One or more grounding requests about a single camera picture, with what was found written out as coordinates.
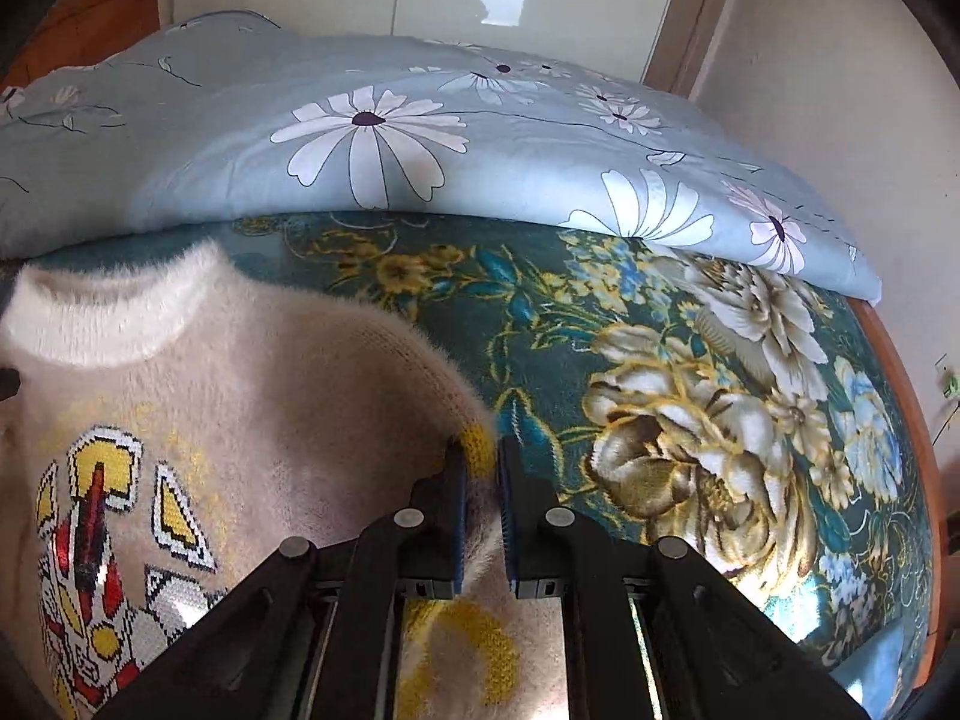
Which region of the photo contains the beige fuzzy patterned sweater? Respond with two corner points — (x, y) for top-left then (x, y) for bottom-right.
(2, 242), (566, 718)

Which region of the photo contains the teal floral bed blanket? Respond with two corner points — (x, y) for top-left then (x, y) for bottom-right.
(50, 211), (932, 718)

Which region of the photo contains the light blue daisy quilt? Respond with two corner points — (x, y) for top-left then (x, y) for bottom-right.
(2, 11), (882, 302)

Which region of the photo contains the orange wooden headboard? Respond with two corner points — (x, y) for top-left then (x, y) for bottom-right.
(2, 0), (160, 86)

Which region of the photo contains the green wall plug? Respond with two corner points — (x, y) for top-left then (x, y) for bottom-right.
(940, 367), (960, 400)

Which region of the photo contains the wooden door frame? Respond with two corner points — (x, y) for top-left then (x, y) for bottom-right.
(643, 0), (729, 98)

